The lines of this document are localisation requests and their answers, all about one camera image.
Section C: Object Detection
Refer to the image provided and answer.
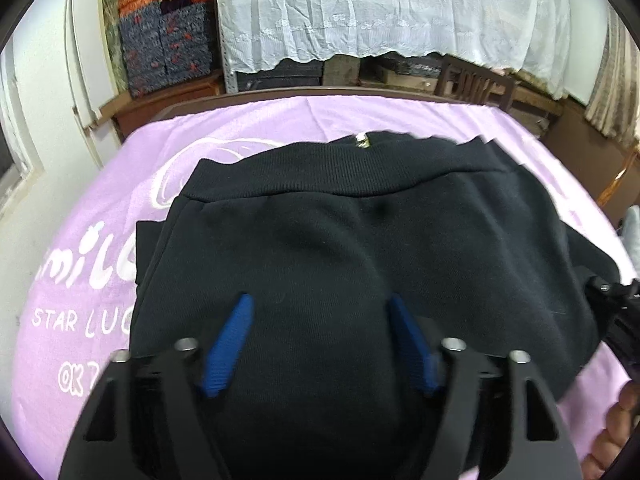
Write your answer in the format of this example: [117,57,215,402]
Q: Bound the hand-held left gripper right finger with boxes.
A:
[389,294,583,480]

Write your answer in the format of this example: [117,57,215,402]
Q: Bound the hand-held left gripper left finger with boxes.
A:
[65,292,256,480]

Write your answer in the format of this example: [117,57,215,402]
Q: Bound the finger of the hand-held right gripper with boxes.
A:
[586,275,640,311]

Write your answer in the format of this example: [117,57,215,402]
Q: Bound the black garment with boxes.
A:
[127,130,623,480]

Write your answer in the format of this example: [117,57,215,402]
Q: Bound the person's right hand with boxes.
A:
[582,379,640,480]

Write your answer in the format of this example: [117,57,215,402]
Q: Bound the light grey cloth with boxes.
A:
[617,207,640,242]

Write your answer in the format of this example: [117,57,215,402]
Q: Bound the purple printed blanket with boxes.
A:
[10,95,640,480]

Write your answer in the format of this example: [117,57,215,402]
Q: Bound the beige curtain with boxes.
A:
[582,7,640,141]

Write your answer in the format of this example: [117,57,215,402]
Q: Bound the dark wooden chair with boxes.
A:
[434,55,517,111]

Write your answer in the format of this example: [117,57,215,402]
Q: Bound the brown wooden cabinet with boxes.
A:
[97,0,226,143]

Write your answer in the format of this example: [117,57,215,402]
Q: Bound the stack of black mats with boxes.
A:
[237,57,326,92]

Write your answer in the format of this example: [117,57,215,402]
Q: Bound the stack of blue patterned boxes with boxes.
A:
[119,0,216,100]

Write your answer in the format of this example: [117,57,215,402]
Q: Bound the white boards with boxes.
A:
[67,0,123,133]

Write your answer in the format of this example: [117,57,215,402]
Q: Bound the white lace cloth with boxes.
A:
[212,0,573,103]

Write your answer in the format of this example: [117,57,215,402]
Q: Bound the grey metal shelf rail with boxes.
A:
[220,52,240,95]

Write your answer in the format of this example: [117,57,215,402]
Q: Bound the window frame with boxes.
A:
[0,50,38,201]

